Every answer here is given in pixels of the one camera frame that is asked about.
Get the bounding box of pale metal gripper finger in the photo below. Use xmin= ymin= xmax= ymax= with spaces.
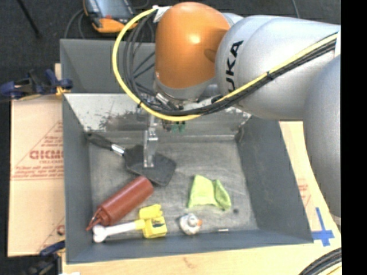
xmin=143 ymin=130 xmax=151 ymax=168
xmin=149 ymin=129 xmax=159 ymax=168

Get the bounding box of black spatula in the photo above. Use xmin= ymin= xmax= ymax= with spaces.
xmin=84 ymin=131 xmax=177 ymax=187

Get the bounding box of red-brown squeeze bottle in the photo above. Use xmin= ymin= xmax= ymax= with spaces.
xmin=85 ymin=175 xmax=155 ymax=232

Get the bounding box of grey metal bin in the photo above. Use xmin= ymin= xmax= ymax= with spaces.
xmin=59 ymin=38 xmax=314 ymax=265

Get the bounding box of green cloth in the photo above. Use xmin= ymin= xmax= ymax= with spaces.
xmin=186 ymin=174 xmax=232 ymax=212

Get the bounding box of yellow toy block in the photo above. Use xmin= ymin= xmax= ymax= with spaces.
xmin=138 ymin=203 xmax=168 ymax=239

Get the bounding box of white toy duck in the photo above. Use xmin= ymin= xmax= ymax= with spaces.
xmin=178 ymin=213 xmax=203 ymax=236

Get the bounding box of white toy bone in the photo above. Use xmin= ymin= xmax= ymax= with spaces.
xmin=92 ymin=220 xmax=145 ymax=244

